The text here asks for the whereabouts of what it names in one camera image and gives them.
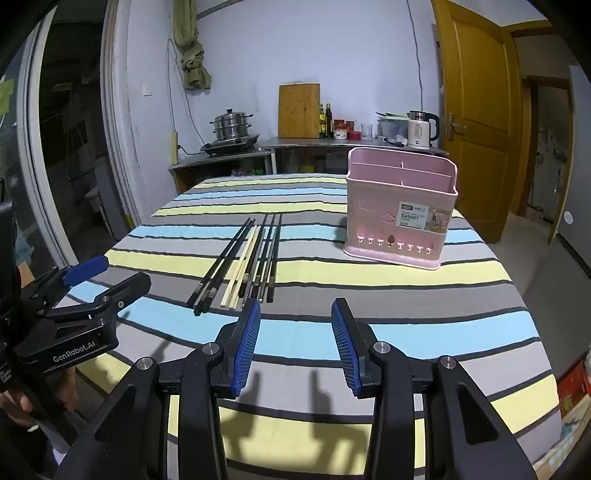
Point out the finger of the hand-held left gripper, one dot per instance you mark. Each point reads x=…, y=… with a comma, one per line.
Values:
x=131, y=288
x=85, y=270

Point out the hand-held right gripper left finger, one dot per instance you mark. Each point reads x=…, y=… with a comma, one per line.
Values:
x=247, y=350

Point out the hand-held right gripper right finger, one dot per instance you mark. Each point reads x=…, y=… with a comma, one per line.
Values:
x=346, y=350

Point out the cream wooden chopstick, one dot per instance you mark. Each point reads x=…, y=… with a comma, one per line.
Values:
x=239, y=295
x=229, y=295

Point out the row of black chopsticks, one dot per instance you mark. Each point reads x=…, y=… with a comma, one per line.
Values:
x=272, y=277

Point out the white chopstick holder box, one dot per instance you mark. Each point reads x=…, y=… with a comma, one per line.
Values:
x=392, y=198

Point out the person's left hand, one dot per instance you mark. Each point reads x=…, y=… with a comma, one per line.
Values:
x=14, y=406

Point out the striped tablecloth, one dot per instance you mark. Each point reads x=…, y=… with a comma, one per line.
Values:
x=323, y=277

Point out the yellow power strip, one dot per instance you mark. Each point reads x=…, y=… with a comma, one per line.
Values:
x=175, y=147

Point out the low metal kitchen shelf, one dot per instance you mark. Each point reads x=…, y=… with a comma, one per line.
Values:
x=217, y=161

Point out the black induction cooker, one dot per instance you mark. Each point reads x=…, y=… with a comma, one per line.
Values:
x=228, y=145

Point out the stainless steel steamer pot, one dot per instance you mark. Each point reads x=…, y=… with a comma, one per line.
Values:
x=231, y=124

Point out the tall metal kitchen shelf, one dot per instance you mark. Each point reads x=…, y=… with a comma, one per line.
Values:
x=314, y=143

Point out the white jar with red lid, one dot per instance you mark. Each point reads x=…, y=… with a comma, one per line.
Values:
x=340, y=134

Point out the clear drinking glass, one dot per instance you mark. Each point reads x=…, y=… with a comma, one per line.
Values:
x=366, y=131

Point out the clear plastic storage container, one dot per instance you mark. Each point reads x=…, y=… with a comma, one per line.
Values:
x=390, y=127

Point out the green label bottle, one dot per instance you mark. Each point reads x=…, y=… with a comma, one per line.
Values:
x=322, y=123

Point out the red cardboard box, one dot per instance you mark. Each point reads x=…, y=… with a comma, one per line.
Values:
x=572, y=385

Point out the dark glass bottle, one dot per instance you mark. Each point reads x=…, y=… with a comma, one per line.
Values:
x=328, y=122

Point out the white electric kettle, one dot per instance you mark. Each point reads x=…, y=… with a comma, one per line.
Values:
x=420, y=131

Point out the green hanging cloth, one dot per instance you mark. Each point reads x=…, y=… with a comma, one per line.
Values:
x=194, y=60

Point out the wooden cutting board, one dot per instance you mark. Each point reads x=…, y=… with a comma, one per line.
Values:
x=299, y=110

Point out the round white fridge magnet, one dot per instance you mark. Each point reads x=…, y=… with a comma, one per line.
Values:
x=568, y=217

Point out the yellow wooden door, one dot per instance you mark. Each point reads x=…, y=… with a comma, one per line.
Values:
x=475, y=92

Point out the grey refrigerator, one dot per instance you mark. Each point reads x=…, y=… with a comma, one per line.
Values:
x=577, y=161

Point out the white sliding door frame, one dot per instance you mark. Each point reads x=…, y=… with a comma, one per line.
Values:
x=115, y=138

